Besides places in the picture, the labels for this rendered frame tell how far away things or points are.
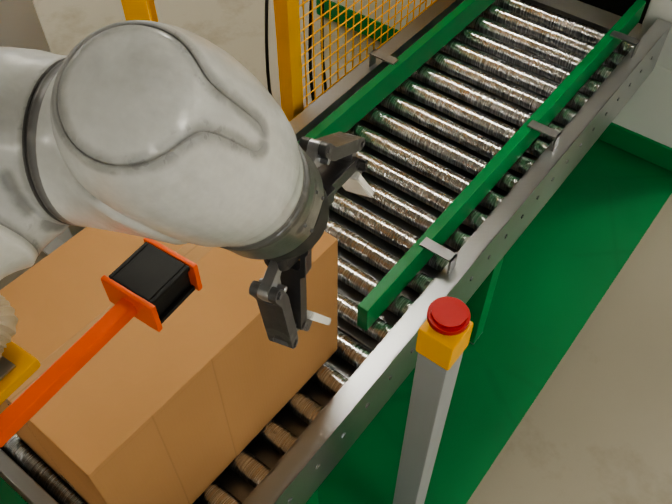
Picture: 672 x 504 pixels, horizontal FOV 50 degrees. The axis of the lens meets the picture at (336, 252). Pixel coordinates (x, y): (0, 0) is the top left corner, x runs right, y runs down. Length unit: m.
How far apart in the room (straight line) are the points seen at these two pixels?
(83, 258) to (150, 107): 1.10
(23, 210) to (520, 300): 2.20
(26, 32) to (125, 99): 1.87
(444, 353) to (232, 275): 0.41
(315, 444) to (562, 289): 1.31
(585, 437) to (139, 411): 1.47
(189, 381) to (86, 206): 0.85
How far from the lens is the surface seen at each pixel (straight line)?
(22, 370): 1.06
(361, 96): 2.19
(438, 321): 1.18
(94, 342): 0.91
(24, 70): 0.46
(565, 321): 2.53
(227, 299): 1.31
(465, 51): 2.56
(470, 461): 2.22
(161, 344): 1.28
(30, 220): 0.46
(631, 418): 2.41
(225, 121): 0.36
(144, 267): 0.94
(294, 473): 1.53
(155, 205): 0.37
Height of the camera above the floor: 2.01
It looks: 51 degrees down
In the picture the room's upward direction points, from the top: straight up
